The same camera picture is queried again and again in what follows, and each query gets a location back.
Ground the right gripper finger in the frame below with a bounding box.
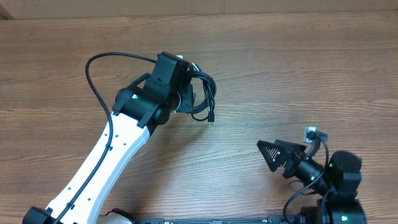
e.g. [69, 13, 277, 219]
[257, 141, 289, 172]
[274, 139, 307, 152]

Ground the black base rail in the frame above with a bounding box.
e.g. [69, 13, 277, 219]
[136, 215, 287, 224]

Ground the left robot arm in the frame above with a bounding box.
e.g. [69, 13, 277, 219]
[22, 52, 198, 224]

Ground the black USB cable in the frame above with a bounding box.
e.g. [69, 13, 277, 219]
[185, 62, 218, 128]

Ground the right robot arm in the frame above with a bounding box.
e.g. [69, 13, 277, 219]
[257, 140, 368, 224]

